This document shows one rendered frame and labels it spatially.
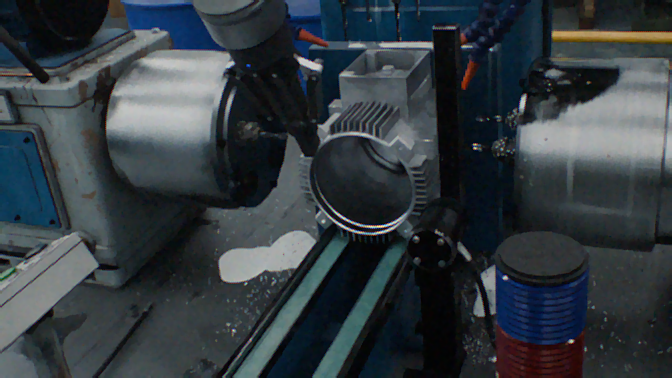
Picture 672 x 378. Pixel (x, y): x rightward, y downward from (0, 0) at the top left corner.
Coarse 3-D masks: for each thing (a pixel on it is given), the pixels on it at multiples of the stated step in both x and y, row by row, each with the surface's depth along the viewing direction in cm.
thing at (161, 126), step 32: (160, 64) 117; (192, 64) 115; (224, 64) 113; (128, 96) 115; (160, 96) 113; (192, 96) 111; (224, 96) 111; (128, 128) 114; (160, 128) 112; (192, 128) 110; (224, 128) 112; (256, 128) 114; (128, 160) 116; (160, 160) 114; (192, 160) 112; (224, 160) 113; (256, 160) 121; (160, 192) 119; (192, 192) 116; (224, 192) 114; (256, 192) 122
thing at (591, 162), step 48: (528, 96) 95; (576, 96) 93; (624, 96) 91; (480, 144) 102; (528, 144) 93; (576, 144) 91; (624, 144) 89; (528, 192) 95; (576, 192) 92; (624, 192) 90; (576, 240) 99; (624, 240) 95
